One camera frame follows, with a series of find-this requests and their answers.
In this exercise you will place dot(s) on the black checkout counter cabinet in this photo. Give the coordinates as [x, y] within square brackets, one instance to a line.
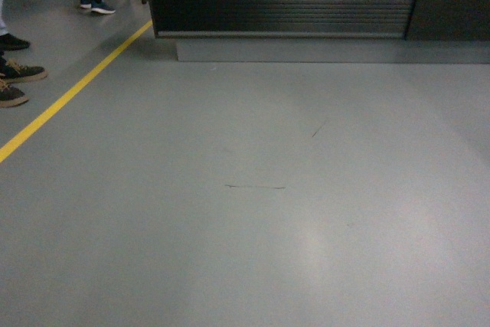
[334, 31]

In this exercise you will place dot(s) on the dark brown suede shoe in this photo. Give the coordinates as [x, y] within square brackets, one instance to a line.
[11, 96]

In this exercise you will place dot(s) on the blue sneaker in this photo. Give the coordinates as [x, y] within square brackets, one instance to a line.
[97, 7]

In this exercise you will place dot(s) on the black shoe with tan sole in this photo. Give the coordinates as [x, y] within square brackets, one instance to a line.
[14, 72]

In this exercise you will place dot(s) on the yellow floor tape line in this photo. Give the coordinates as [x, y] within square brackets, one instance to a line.
[26, 133]

